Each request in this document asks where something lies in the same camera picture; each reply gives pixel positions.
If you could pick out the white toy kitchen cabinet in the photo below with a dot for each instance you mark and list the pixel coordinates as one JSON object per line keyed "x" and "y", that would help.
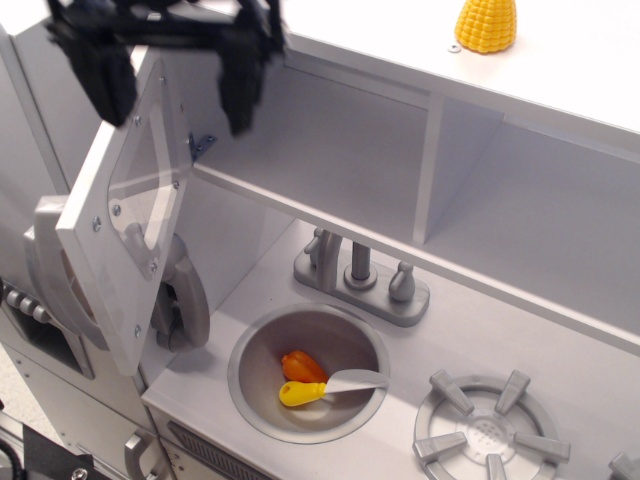
{"x": 510, "y": 182}

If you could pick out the yellow toy corn cob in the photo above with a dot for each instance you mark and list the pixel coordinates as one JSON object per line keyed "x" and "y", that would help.
{"x": 487, "y": 26}

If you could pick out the grey toy sink bowl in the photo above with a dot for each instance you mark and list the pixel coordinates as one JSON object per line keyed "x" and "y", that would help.
{"x": 337, "y": 340}

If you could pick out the grey oven door handle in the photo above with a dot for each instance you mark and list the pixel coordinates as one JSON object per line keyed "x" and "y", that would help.
{"x": 139, "y": 460}

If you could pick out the grey toy wall phone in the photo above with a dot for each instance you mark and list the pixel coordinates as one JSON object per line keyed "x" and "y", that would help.
{"x": 181, "y": 313}

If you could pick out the orange toy pepper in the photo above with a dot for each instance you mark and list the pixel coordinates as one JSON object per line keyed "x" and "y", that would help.
{"x": 299, "y": 366}

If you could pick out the yellow handled toy knife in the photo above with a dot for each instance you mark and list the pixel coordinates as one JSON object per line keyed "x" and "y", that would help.
{"x": 294, "y": 393}

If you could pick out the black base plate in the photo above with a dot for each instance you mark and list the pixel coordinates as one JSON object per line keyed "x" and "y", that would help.
{"x": 26, "y": 454}

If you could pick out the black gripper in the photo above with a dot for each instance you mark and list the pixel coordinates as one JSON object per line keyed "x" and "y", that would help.
{"x": 99, "y": 30}

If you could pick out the white toy microwave door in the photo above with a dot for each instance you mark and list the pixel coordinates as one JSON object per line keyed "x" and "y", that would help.
{"x": 99, "y": 253}

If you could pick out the grey toy stove burner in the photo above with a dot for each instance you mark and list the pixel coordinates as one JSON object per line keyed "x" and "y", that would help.
{"x": 481, "y": 427}

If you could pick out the grey toy faucet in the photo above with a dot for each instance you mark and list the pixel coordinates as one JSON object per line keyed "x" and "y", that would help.
{"x": 392, "y": 294}

